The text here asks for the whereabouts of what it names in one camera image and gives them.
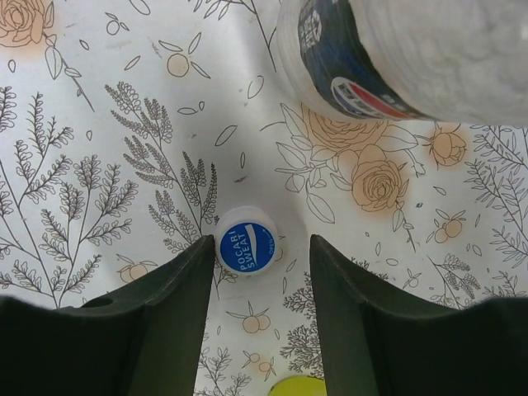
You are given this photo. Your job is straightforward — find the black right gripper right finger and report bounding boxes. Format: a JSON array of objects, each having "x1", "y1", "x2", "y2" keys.
[{"x1": 309, "y1": 235, "x2": 527, "y2": 395}]

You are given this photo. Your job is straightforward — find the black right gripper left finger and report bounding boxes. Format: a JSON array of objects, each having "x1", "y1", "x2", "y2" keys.
[{"x1": 1, "y1": 236, "x2": 215, "y2": 395}]

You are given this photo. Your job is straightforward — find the white blue Pocari cap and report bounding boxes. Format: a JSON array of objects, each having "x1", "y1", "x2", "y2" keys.
[{"x1": 214, "y1": 205, "x2": 279, "y2": 276}]

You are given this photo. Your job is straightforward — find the clear dark-label bottle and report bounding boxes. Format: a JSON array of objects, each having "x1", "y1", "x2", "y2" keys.
[{"x1": 276, "y1": 1, "x2": 527, "y2": 127}]

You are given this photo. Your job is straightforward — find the yellow bottle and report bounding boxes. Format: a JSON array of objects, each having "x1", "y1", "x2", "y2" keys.
[{"x1": 268, "y1": 375, "x2": 327, "y2": 396}]

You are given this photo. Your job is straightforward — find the floral table mat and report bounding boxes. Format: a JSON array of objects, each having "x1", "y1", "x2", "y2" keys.
[{"x1": 1, "y1": 1, "x2": 527, "y2": 395}]

